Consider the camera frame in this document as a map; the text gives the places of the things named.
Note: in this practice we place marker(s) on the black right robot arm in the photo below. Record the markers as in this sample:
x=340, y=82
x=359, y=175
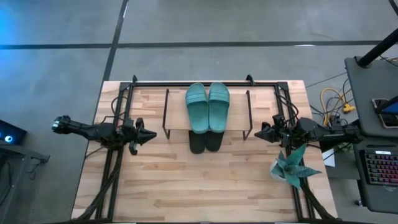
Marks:
x=326, y=132

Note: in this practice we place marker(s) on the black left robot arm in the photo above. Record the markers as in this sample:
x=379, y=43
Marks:
x=93, y=131

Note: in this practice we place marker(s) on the black aluminium rig frame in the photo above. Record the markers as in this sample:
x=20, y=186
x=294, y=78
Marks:
x=155, y=84

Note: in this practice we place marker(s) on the black metal stand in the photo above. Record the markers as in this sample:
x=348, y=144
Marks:
x=18, y=152

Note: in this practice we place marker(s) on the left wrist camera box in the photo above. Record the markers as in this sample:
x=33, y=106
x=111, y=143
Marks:
x=128, y=123

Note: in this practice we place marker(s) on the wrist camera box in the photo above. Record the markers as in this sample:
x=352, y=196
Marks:
x=128, y=123
x=279, y=119

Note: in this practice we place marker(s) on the wooden shelf with black frame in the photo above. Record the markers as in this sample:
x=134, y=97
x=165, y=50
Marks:
x=177, y=112

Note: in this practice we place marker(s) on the green rubber slide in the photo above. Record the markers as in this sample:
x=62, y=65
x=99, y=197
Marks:
x=219, y=105
x=197, y=109

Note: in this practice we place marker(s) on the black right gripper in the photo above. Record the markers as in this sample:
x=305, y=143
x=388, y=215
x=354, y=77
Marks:
x=284, y=135

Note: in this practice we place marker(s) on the black pole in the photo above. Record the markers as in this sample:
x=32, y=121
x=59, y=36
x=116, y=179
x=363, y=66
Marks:
x=377, y=48

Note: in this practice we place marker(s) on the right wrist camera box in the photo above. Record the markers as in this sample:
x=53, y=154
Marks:
x=279, y=119

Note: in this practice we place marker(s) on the grey side table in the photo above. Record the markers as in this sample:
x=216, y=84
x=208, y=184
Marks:
x=363, y=90
x=373, y=199

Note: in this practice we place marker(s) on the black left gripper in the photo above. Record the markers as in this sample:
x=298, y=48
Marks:
x=130, y=136

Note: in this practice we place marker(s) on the white paper sheet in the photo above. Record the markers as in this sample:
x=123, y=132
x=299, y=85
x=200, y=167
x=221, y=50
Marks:
x=329, y=158

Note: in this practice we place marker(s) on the black device with blue light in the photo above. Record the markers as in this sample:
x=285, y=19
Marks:
x=15, y=132

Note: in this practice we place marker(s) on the green plant in white pot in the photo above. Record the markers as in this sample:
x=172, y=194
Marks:
x=292, y=168

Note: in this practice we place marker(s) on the black backlit keyboard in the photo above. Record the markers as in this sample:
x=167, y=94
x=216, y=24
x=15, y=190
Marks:
x=382, y=169

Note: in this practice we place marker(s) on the phone with black case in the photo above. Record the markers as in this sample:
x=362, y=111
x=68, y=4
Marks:
x=385, y=119

